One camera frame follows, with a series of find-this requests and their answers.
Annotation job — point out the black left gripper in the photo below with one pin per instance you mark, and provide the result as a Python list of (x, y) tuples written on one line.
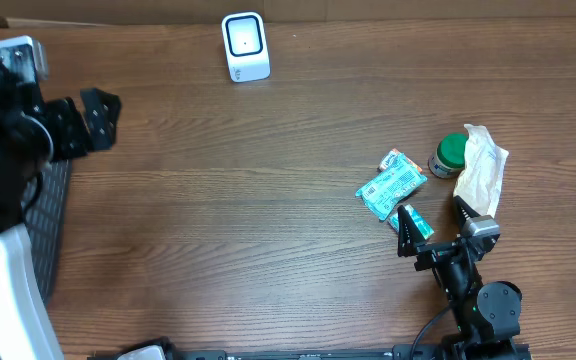
[(81, 139)]

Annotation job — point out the teal Kleenex tissue pack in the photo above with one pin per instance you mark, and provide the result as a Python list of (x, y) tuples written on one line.
[(425, 229)]

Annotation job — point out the orange Kleenex tissue pack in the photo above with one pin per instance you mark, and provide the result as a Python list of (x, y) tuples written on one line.
[(392, 156)]

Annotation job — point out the grey plastic basket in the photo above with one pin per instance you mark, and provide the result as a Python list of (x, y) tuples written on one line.
[(44, 222)]

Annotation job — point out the beige snack pouch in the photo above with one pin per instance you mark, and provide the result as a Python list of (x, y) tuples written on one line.
[(480, 182)]

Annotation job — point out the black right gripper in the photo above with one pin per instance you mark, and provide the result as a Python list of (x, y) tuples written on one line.
[(413, 241)]

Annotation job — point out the teal wipes packet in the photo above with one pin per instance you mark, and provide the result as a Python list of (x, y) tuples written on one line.
[(381, 194)]

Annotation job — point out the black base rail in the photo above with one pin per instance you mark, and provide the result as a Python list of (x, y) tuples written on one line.
[(318, 354)]

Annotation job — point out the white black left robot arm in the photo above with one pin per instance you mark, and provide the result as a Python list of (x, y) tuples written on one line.
[(34, 134)]

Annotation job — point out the green white small bottle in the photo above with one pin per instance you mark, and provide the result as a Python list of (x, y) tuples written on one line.
[(448, 159)]

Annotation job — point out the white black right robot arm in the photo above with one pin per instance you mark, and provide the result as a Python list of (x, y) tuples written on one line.
[(486, 315)]

